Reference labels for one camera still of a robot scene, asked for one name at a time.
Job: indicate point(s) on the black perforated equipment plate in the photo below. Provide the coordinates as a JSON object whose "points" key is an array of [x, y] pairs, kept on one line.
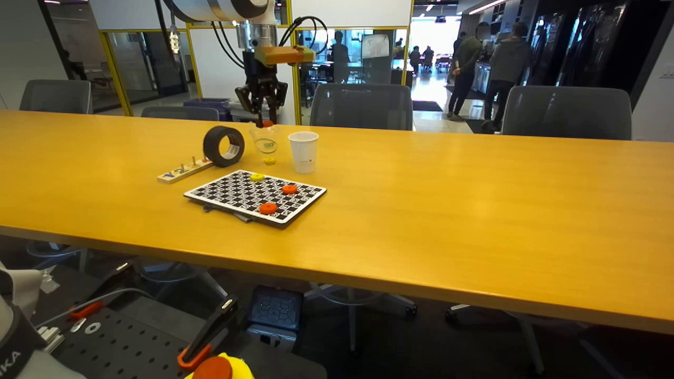
{"points": [[124, 336]]}

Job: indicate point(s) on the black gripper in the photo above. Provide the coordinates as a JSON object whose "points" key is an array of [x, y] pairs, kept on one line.
{"points": [[260, 88]]}

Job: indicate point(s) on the yellow red emergency stop button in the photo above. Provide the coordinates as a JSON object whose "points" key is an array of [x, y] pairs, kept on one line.
{"points": [[222, 368]]}

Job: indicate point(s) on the grey chair middle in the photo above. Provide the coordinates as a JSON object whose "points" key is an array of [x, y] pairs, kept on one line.
{"points": [[363, 107]]}

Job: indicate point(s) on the grey chair far left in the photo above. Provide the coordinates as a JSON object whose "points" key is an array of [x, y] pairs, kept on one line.
{"points": [[58, 95]]}

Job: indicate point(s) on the grey chair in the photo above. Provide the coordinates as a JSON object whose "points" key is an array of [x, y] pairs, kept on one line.
{"points": [[363, 107], [58, 95], [590, 112]]}

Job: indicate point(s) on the clear plastic cup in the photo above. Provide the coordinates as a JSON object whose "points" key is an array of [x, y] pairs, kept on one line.
{"points": [[267, 145]]}

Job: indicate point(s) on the black white checkered calibration board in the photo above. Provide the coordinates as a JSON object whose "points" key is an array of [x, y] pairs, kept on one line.
{"points": [[258, 194]]}

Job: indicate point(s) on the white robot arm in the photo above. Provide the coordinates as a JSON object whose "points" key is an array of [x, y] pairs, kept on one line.
{"points": [[255, 16]]}

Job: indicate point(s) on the wooden number puzzle board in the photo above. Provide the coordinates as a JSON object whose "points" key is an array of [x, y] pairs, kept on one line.
{"points": [[185, 170]]}

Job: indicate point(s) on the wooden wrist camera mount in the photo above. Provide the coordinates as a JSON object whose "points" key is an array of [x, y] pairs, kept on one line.
{"points": [[274, 56]]}

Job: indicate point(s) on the black tape roll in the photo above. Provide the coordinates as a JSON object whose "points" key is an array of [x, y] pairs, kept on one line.
{"points": [[224, 146]]}

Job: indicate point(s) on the white paper cup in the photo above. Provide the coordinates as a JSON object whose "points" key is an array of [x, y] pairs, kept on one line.
{"points": [[305, 149]]}

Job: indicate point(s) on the grey chair far right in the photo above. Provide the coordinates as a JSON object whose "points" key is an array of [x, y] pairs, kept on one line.
{"points": [[590, 112]]}

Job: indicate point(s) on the orange handled black tool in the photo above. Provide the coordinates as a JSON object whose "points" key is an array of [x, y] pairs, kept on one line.
{"points": [[203, 345]]}

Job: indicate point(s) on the orange ring board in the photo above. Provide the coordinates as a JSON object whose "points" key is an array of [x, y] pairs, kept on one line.
{"points": [[290, 188]]}

